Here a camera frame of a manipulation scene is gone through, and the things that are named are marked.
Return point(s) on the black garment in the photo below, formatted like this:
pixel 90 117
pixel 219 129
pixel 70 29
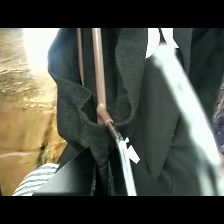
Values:
pixel 156 126

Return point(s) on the black and white striped shirt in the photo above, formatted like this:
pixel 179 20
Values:
pixel 36 181

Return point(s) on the brown clothes hanger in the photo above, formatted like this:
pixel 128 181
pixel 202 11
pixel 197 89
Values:
pixel 99 83

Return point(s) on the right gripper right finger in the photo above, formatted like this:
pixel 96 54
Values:
pixel 128 176

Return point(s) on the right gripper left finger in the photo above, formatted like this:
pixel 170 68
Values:
pixel 70 180

